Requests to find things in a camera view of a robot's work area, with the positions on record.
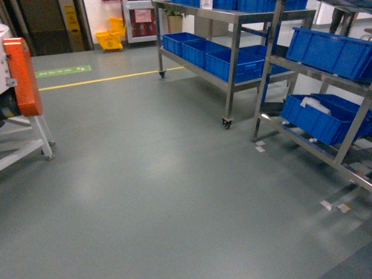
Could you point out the steel shelf rack near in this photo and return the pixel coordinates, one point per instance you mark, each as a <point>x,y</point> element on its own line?
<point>274,57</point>

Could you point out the blue crate shelf lower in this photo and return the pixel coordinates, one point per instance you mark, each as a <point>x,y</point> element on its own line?
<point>331,128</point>

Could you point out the blue crate shelf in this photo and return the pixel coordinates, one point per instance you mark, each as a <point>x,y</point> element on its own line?
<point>337,54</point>
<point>331,128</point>

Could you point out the blue crate shelf upper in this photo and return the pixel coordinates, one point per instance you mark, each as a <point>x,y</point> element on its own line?
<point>337,54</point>

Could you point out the steel wheeled rack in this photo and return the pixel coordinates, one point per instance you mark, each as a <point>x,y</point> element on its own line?
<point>254,23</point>

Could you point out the yellow mop bucket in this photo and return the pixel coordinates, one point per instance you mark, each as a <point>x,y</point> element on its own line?
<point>111,40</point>

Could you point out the green floor sign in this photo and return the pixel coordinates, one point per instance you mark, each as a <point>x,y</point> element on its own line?
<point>62,71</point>

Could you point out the orange machine panel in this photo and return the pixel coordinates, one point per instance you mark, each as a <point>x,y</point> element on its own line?
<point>22,70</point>

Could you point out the white machine frame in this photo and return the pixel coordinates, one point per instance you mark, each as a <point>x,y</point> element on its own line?
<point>21,136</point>

